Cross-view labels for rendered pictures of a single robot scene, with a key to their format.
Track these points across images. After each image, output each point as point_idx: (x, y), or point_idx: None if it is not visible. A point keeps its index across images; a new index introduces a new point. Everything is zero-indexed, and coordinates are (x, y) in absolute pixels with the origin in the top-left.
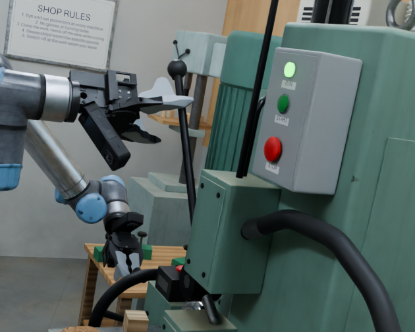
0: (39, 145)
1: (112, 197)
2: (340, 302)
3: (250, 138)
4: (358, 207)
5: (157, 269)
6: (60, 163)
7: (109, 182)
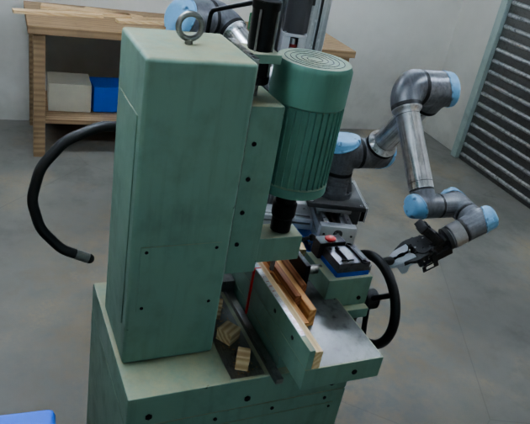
0: (401, 142)
1: (461, 218)
2: (113, 169)
3: None
4: (116, 121)
5: (379, 257)
6: (407, 161)
7: (477, 209)
